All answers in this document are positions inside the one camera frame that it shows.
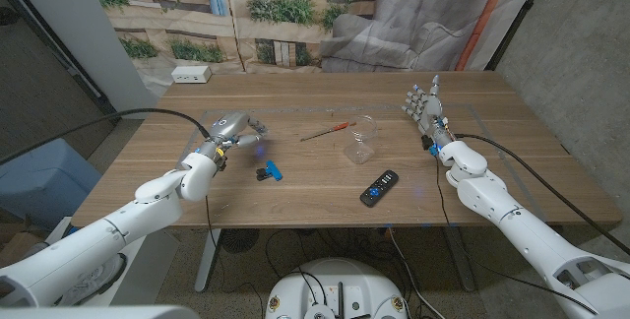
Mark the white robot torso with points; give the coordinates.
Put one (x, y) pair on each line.
(339, 279)

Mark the grey tape strip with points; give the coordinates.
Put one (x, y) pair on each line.
(485, 122)
(189, 144)

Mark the black TV remote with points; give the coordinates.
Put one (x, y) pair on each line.
(379, 188)

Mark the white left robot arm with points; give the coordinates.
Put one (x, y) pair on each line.
(98, 240)

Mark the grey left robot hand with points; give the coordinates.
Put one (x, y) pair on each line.
(231, 127)

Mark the printed fabric backdrop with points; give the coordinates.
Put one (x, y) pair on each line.
(295, 38)

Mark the black backdrop stand pole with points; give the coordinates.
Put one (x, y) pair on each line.
(521, 14)

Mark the clear plastic beaker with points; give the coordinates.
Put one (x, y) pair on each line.
(360, 151)

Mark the blue-grey storage bin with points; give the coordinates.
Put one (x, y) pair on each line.
(44, 181)

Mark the white base with blue panels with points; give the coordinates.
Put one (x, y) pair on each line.
(71, 230)

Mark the white power strip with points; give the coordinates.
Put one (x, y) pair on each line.
(191, 75)

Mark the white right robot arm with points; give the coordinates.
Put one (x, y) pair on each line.
(522, 233)

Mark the white pillar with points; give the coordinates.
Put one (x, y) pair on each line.
(83, 38)

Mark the blue and black binder clip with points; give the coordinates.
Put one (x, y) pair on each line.
(273, 171)

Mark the white table leg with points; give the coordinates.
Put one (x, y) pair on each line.
(207, 265)
(462, 265)

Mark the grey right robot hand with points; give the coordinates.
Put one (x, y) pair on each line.
(432, 112)

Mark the black round floor fan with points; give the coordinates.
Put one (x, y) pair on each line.
(238, 239)

